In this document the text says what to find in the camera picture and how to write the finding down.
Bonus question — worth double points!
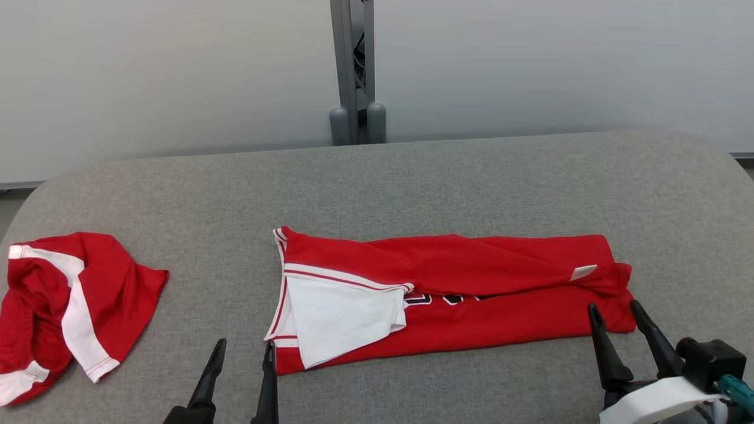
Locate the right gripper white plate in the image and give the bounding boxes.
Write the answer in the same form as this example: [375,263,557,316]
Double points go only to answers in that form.
[587,300,725,424]

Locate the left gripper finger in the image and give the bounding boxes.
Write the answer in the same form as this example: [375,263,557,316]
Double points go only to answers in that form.
[250,340,279,424]
[187,338,227,410]

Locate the red shorts with white stripe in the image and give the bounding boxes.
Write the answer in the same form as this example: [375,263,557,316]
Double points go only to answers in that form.
[0,232,170,407]

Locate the red jersey with lettering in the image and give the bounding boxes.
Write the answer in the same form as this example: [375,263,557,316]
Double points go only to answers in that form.
[264,226,637,376]

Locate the right arm black cable teal plug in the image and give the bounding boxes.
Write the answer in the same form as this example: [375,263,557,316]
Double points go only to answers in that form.
[716,375,754,414]

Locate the grey metal post with cylinders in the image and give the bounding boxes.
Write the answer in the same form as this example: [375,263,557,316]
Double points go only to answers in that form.
[329,0,387,146]

